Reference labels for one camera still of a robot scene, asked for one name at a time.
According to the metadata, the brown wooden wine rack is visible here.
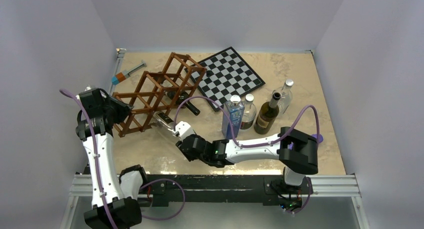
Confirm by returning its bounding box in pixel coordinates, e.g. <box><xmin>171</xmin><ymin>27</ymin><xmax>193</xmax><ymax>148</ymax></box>
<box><xmin>112</xmin><ymin>52</ymin><xmax>207</xmax><ymax>138</ymax></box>

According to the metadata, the clear glass bottle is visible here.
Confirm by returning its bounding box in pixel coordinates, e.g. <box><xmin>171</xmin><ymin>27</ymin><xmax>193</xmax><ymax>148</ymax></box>
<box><xmin>150</xmin><ymin>111</ymin><xmax>175</xmax><ymax>132</ymax></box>

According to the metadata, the dark green wine bottle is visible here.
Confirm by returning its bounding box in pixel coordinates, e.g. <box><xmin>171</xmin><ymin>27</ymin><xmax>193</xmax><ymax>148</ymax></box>
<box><xmin>166</xmin><ymin>90</ymin><xmax>201</xmax><ymax>116</ymax></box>

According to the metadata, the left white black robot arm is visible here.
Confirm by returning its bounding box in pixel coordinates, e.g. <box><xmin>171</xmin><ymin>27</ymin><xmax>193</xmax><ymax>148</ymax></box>
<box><xmin>75</xmin><ymin>87</ymin><xmax>149</xmax><ymax>229</ymax></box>

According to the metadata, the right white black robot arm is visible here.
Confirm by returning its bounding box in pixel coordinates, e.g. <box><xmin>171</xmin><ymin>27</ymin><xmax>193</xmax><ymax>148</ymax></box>
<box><xmin>171</xmin><ymin>122</ymin><xmax>319</xmax><ymax>193</ymax></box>

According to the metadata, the blue square bottle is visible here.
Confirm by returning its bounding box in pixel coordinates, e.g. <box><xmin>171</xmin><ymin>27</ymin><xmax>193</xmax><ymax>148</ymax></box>
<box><xmin>221</xmin><ymin>95</ymin><xmax>245</xmax><ymax>140</ymax></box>

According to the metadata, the clear bottle silver cap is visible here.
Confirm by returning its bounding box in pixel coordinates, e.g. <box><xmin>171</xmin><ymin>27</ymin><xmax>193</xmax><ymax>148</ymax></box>
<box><xmin>240</xmin><ymin>93</ymin><xmax>257</xmax><ymax>130</ymax></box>

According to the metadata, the olive wine bottle tan label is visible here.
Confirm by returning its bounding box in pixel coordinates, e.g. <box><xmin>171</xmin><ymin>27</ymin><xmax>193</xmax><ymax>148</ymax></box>
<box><xmin>253</xmin><ymin>92</ymin><xmax>281</xmax><ymax>135</ymax></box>

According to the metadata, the clear bottle far right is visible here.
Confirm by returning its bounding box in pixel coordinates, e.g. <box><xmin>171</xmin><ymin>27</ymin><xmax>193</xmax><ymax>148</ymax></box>
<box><xmin>272</xmin><ymin>78</ymin><xmax>294</xmax><ymax>117</ymax></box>

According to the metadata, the blue orange syringe toy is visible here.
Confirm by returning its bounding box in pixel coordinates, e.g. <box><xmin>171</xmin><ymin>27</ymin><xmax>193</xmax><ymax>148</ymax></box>
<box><xmin>111</xmin><ymin>60</ymin><xmax>147</xmax><ymax>86</ymax></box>

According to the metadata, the black white checkerboard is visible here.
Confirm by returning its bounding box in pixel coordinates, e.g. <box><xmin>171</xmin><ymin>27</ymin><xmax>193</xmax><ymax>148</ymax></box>
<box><xmin>197</xmin><ymin>46</ymin><xmax>266</xmax><ymax>112</ymax></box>

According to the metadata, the black chess piece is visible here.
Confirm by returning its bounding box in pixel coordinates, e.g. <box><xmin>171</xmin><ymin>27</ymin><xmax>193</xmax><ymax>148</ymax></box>
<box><xmin>206</xmin><ymin>70</ymin><xmax>213</xmax><ymax>77</ymax></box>

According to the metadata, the purple toy microphone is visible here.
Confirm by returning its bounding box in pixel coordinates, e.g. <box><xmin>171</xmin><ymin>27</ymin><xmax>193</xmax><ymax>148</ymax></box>
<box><xmin>311</xmin><ymin>134</ymin><xmax>324</xmax><ymax>144</ymax></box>

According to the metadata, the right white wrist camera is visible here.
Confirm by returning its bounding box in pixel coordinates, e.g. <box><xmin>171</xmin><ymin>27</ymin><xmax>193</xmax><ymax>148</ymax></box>
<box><xmin>171</xmin><ymin>121</ymin><xmax>196</xmax><ymax>141</ymax></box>

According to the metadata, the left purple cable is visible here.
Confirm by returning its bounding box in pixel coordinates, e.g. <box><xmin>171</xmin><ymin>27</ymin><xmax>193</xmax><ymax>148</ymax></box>
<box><xmin>59</xmin><ymin>88</ymin><xmax>118</xmax><ymax>229</ymax></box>

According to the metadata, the purple loop cable at base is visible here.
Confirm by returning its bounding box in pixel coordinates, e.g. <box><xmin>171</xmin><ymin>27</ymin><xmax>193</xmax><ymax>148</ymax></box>
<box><xmin>132</xmin><ymin>178</ymin><xmax>186</xmax><ymax>221</ymax></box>

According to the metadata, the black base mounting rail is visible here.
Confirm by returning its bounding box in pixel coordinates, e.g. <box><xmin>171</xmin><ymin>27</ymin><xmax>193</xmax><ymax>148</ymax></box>
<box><xmin>137</xmin><ymin>174</ymin><xmax>310</xmax><ymax>207</ymax></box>

